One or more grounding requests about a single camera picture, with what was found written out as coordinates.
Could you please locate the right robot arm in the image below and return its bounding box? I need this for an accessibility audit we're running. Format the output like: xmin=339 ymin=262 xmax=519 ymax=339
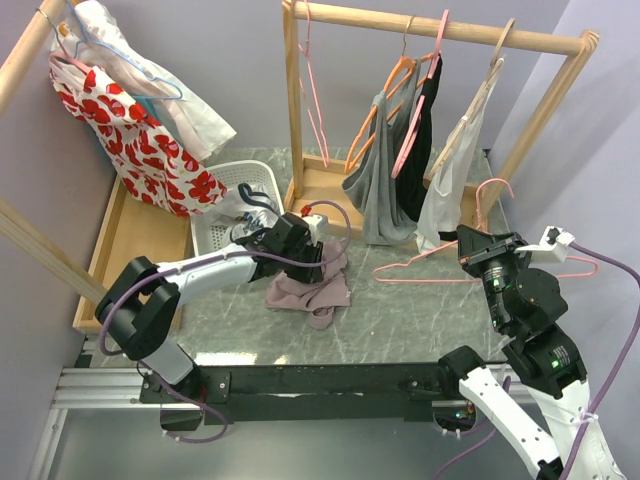
xmin=437 ymin=225 xmax=633 ymax=479

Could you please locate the grey tank top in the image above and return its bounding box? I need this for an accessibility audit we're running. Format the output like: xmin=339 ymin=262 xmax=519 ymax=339
xmin=342 ymin=66 xmax=421 ymax=245

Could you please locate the wooden clothes rack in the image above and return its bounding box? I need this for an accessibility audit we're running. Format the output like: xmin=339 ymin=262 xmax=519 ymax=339
xmin=282 ymin=1 xmax=600 ymax=210
xmin=0 ymin=0 xmax=194 ymax=331

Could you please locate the white plastic laundry basket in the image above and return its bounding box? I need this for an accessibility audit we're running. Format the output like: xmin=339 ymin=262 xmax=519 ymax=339
xmin=190 ymin=160 xmax=284 ymax=256

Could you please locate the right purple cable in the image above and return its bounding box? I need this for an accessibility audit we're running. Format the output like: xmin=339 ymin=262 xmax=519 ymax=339
xmin=432 ymin=242 xmax=640 ymax=480

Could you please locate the black tank top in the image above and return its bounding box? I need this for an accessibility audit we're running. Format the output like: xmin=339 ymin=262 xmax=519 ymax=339
xmin=395 ymin=58 xmax=443 ymax=222

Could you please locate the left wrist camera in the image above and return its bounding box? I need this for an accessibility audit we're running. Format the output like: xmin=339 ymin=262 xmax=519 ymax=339
xmin=300 ymin=205 xmax=328 ymax=245

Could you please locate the purple cable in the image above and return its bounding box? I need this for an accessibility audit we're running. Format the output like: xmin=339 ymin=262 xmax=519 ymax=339
xmin=97 ymin=199 xmax=352 ymax=357
xmin=432 ymin=242 xmax=640 ymax=480

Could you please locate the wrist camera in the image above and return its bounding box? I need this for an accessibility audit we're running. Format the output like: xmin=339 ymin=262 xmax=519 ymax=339
xmin=300 ymin=205 xmax=328 ymax=245
xmin=516 ymin=226 xmax=575 ymax=264

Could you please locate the white navy tank top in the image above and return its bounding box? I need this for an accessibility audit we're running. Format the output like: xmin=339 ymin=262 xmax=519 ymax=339
xmin=208 ymin=183 xmax=280 ymax=246

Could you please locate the left wooden clothes rack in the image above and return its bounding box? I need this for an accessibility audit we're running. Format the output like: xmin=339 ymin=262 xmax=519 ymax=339
xmin=0 ymin=0 xmax=194 ymax=331

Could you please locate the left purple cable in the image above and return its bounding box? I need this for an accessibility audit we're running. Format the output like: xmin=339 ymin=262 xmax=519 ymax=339
xmin=97 ymin=199 xmax=352 ymax=357

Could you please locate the right wooden clothes rack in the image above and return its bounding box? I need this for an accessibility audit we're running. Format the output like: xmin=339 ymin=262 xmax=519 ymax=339
xmin=282 ymin=1 xmax=600 ymax=210

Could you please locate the white pale pink garment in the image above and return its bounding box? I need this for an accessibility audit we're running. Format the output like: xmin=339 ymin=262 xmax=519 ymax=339
xmin=62 ymin=1 xmax=237 ymax=161

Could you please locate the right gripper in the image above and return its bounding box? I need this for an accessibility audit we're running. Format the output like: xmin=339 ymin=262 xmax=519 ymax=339
xmin=454 ymin=221 xmax=530 ymax=329

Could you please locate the red floral white garment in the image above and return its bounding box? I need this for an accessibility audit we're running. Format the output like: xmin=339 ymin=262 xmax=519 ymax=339
xmin=49 ymin=51 xmax=227 ymax=217

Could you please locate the blue wire hanger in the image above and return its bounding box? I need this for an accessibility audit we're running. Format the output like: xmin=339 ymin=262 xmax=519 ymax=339
xmin=67 ymin=0 xmax=184 ymax=101

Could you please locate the white sheer tank top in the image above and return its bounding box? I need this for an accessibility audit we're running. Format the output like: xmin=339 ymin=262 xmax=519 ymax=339
xmin=414 ymin=54 xmax=504 ymax=254

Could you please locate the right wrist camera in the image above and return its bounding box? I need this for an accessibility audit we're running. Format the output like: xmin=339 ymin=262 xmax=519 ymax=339
xmin=516 ymin=226 xmax=575 ymax=264

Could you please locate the pink plastic hanger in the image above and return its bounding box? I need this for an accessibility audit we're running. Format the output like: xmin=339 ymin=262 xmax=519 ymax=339
xmin=391 ymin=9 xmax=450 ymax=179

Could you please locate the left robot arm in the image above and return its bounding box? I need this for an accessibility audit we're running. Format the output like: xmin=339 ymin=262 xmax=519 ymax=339
xmin=95 ymin=213 xmax=327 ymax=402

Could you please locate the mauve pink tank top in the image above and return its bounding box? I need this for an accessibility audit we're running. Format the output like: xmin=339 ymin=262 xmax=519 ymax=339
xmin=265 ymin=240 xmax=351 ymax=330

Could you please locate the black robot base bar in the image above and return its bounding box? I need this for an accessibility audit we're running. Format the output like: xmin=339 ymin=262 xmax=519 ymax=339
xmin=139 ymin=347 xmax=496 ymax=426

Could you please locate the orange plastic hanger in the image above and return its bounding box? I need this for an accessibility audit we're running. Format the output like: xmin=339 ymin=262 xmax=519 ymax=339
xmin=344 ymin=14 xmax=436 ymax=176

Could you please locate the thin pink wire hanger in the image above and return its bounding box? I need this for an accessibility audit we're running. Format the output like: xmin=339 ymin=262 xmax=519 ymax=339
xmin=298 ymin=0 xmax=330 ymax=167

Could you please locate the beige wooden hanger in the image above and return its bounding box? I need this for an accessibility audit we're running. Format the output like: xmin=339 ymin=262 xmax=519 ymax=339
xmin=426 ymin=18 xmax=516 ymax=181

